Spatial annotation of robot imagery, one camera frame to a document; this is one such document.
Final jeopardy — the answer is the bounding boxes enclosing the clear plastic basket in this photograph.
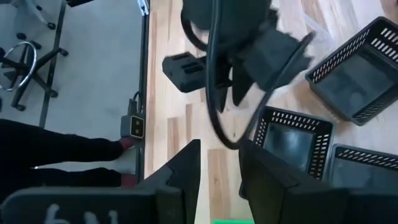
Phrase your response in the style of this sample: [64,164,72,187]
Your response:
[270,0,338,55]

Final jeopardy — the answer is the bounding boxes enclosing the office chair base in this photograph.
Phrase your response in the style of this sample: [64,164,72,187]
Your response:
[0,30,69,112]

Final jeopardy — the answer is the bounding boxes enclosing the black aluminium table frame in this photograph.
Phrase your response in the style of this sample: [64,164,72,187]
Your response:
[136,0,150,184]

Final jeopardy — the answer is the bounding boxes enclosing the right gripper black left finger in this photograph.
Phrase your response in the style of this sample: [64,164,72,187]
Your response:
[136,139,201,224]

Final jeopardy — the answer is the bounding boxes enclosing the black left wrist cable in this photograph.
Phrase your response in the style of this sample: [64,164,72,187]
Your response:
[180,0,315,151]

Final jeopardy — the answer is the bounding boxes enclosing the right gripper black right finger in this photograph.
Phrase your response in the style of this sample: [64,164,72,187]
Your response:
[238,139,349,224]

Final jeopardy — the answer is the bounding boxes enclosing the thin black metal bar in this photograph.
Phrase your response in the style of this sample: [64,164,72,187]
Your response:
[39,0,68,128]

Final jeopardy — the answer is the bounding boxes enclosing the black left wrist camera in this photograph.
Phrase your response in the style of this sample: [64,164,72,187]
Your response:
[161,51,208,94]

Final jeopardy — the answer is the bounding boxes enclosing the grey table-level camera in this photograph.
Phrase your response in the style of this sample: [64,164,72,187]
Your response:
[120,98,146,140]

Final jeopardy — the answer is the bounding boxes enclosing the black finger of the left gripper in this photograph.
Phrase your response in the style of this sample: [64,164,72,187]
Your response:
[231,58,255,107]
[216,86,230,113]

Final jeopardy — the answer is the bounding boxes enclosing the white office chair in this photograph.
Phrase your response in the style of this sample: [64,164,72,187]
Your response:
[11,0,57,31]

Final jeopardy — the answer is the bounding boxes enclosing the person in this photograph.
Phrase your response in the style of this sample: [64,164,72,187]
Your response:
[0,118,140,205]

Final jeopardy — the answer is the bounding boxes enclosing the black mesh plastic basket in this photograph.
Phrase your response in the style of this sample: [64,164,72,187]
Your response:
[251,105,335,181]
[323,143,398,191]
[305,16,398,127]

